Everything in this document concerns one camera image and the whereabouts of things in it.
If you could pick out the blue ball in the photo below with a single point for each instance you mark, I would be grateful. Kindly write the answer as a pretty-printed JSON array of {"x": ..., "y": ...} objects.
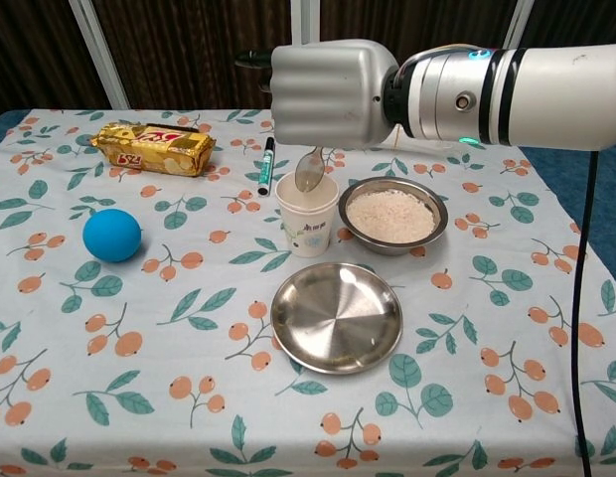
[{"x": 111, "y": 234}]

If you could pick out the steel bowl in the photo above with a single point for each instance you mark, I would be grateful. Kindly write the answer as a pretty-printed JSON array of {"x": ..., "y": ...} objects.
[{"x": 387, "y": 246}]

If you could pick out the metal spoon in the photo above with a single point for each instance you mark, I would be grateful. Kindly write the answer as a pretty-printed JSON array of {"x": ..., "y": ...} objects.
[{"x": 309, "y": 174}]

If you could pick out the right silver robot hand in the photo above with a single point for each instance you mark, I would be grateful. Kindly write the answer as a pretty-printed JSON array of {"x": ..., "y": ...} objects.
[{"x": 328, "y": 94}]

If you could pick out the steel plate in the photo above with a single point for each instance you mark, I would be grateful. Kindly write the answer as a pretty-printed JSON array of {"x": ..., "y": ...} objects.
[{"x": 338, "y": 320}]

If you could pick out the gold biscuit packet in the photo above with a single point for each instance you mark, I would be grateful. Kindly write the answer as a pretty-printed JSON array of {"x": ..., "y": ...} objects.
[{"x": 154, "y": 149}]

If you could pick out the floral tablecloth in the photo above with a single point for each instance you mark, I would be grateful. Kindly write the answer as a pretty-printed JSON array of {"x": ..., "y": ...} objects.
[{"x": 164, "y": 308}]

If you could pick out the dark brown partition screen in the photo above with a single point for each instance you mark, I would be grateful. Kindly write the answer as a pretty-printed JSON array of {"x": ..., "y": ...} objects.
[
  {"x": 35, "y": 54},
  {"x": 199, "y": 49},
  {"x": 412, "y": 25},
  {"x": 576, "y": 22}
]

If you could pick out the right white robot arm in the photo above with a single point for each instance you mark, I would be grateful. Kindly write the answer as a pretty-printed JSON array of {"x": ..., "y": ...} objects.
[{"x": 536, "y": 94}]

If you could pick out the green marker pen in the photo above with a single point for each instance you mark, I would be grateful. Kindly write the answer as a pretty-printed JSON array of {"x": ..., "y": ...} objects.
[{"x": 265, "y": 166}]

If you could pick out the white paper cup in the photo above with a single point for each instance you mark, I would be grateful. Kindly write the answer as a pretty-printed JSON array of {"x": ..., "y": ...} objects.
[{"x": 308, "y": 228}]

